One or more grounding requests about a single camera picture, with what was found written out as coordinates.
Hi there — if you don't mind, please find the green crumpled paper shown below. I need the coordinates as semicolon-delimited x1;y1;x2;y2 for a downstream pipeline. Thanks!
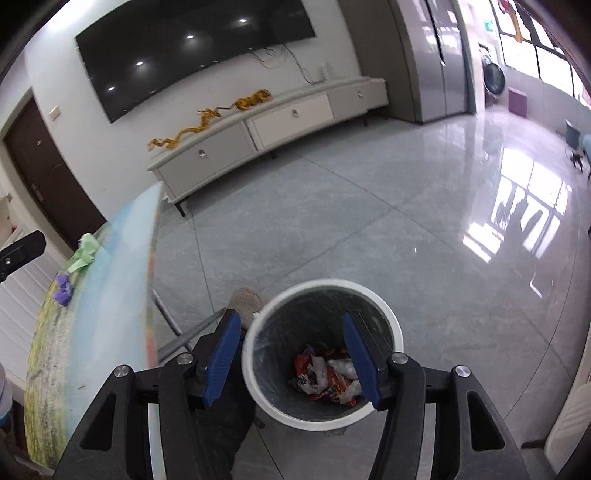
67;233;98;274

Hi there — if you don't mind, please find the red white wrapper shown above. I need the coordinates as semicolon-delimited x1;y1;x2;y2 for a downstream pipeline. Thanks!
294;353;324;393

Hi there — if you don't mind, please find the shiny red snack wrapper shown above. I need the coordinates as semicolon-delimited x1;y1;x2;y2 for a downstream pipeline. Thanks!
314;382;361;407

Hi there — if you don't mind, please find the long golden dragon ornament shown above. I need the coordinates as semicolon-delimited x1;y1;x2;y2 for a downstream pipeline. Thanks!
148;107;232;152

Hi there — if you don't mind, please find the white round waste bin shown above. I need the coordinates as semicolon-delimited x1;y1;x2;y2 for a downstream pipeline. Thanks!
241;278;404;432

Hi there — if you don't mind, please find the white television console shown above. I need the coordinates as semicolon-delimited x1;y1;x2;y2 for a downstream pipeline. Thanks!
147;76;387;217

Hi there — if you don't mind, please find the grey refrigerator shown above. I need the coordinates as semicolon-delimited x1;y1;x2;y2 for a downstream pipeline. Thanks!
388;0;478;124

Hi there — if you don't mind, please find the floral printed table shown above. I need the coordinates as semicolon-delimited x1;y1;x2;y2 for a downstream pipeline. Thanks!
23;182;222;476

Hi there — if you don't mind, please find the purple crumpled paper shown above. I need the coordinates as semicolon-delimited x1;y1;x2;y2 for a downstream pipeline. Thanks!
53;274;75;306

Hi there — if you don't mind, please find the person's beige slipper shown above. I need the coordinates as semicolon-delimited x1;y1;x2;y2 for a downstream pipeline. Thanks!
228;286;264;330

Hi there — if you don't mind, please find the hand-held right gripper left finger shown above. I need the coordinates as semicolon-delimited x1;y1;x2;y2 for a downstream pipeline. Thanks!
53;310;243;480

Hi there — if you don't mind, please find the washing machine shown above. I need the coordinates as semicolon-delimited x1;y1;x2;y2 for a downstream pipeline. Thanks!
480;44;508;107

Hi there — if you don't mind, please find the dark brown door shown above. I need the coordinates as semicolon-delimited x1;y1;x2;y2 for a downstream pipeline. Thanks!
2;97;107;250

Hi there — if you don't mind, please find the window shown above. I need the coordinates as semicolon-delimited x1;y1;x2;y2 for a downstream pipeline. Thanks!
489;0;591;109

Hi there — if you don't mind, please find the television cable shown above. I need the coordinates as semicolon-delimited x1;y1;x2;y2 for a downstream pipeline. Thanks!
252;44;324;86

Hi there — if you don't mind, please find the black wall television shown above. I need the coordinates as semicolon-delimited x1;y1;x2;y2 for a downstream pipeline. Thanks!
75;0;317;123

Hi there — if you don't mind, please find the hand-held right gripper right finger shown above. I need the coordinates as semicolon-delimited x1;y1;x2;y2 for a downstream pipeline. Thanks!
342;311;532;480

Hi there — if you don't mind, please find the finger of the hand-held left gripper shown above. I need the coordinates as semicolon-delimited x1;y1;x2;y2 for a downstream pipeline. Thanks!
0;231;47;280

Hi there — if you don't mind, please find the short golden dragon ornament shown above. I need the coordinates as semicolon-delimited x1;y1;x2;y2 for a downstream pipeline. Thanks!
235;89;272;112

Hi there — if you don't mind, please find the person's dark trouser leg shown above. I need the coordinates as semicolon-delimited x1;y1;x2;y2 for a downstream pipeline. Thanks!
194;406;257;480

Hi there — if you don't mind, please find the white chair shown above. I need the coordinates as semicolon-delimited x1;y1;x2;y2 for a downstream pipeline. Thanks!
522;364;591;476

